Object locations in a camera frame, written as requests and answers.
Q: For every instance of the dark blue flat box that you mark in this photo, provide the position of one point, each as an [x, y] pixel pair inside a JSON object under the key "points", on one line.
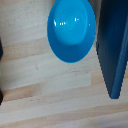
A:
{"points": [[111, 43]]}

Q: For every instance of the black fabric storage box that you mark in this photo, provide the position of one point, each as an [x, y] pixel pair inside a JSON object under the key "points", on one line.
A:
{"points": [[0, 46]]}

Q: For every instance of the blue bowl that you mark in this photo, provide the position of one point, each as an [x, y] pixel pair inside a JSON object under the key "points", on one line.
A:
{"points": [[71, 33]]}

